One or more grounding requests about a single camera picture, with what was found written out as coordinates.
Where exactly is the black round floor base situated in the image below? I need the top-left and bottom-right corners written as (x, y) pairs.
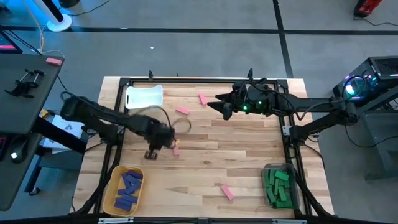
top-left (58, 0), bottom-right (81, 9)

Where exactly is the white paper box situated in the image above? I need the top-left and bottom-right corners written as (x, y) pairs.
top-left (42, 114), bottom-right (91, 153)

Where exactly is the black side desk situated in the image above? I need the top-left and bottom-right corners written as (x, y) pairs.
top-left (0, 52), bottom-right (65, 212)

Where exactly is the grey metal stand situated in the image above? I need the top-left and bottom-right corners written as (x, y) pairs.
top-left (341, 93), bottom-right (398, 182)

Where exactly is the black keyboard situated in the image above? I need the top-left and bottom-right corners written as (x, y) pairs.
top-left (0, 133), bottom-right (9, 162)

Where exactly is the dark screen with red strip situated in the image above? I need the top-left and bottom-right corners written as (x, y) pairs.
top-left (0, 29), bottom-right (24, 55)

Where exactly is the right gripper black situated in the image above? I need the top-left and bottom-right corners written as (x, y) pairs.
top-left (206, 81), bottom-right (282, 121)

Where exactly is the black computer tower with lights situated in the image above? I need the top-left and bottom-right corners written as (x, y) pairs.
top-left (332, 55), bottom-right (398, 108)

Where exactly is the black computer mouse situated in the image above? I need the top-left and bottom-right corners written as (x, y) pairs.
top-left (8, 139), bottom-right (28, 165)

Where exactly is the yellow plastic bin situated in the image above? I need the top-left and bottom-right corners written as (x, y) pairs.
top-left (102, 165), bottom-right (145, 217)

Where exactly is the white pedestal stand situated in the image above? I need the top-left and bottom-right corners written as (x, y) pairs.
top-left (32, 0), bottom-right (73, 33)

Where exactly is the black clamp stand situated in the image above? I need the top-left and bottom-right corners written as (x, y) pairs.
top-left (4, 68), bottom-right (48, 99)

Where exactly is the red and black device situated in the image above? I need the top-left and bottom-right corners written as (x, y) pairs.
top-left (353, 0), bottom-right (383, 18)

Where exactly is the white plastic bin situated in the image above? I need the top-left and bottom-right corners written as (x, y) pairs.
top-left (125, 84), bottom-right (164, 110)

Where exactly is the clear plastic bin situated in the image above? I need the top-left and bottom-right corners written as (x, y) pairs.
top-left (262, 162), bottom-right (301, 210)

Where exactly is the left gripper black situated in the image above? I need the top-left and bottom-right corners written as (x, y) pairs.
top-left (144, 116), bottom-right (177, 161)

